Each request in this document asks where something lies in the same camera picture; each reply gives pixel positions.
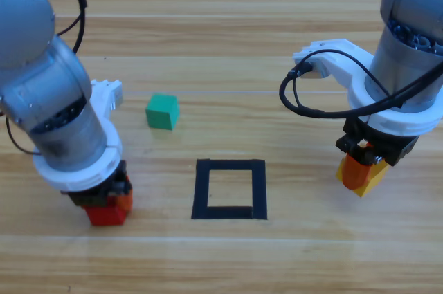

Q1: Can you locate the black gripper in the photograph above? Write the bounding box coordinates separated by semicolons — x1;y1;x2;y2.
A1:
62;160;134;212
335;117;422;192

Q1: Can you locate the yellow wooden cube block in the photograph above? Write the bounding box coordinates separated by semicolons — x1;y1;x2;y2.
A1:
335;160;389;198

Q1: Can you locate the red wooden cube block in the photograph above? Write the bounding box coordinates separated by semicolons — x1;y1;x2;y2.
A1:
82;194;127;228

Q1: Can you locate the green wooden cube block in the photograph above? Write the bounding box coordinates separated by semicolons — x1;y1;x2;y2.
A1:
145;93;180;131

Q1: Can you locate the black tape square outline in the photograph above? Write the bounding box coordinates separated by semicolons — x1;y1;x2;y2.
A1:
190;158;269;221

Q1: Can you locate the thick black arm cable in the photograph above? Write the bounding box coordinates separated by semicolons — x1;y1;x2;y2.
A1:
278;48;443;119
40;0;89;55

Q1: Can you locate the thin black arm wire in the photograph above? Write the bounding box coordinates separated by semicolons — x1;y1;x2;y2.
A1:
3;113;36;156

